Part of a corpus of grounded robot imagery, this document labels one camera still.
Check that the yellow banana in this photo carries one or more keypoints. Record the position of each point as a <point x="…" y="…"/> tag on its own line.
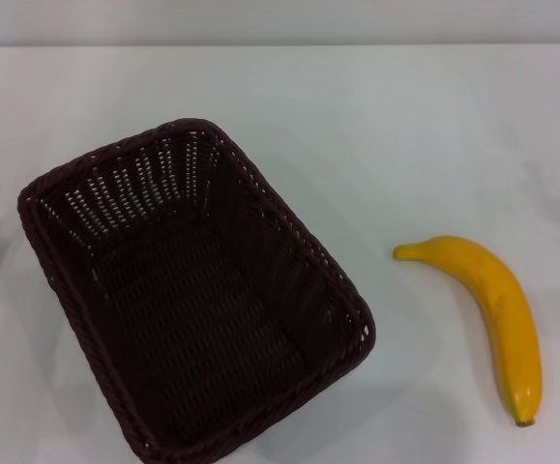
<point x="507" y="299"/>

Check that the dark brown woven basket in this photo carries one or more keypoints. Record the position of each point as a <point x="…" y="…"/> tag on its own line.
<point x="197" y="309"/>

